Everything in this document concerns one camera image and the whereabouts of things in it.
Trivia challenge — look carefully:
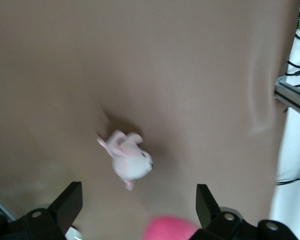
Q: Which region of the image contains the pale pink white plush animal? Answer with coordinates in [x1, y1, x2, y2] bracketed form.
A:
[96, 129, 155, 191]

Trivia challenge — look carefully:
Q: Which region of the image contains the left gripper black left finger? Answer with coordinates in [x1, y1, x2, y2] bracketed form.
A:
[0, 181, 84, 240]

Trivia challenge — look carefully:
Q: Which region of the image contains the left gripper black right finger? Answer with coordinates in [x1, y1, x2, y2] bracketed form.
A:
[191, 184, 297, 240]

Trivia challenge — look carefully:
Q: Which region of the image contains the round hot pink plush toy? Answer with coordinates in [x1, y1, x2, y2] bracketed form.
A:
[142, 213, 200, 240]

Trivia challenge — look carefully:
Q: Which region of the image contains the aluminium table edge rail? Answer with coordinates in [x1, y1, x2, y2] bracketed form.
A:
[0, 193, 15, 222]

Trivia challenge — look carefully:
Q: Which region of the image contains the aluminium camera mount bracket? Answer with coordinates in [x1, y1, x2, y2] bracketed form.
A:
[273, 74, 300, 115]

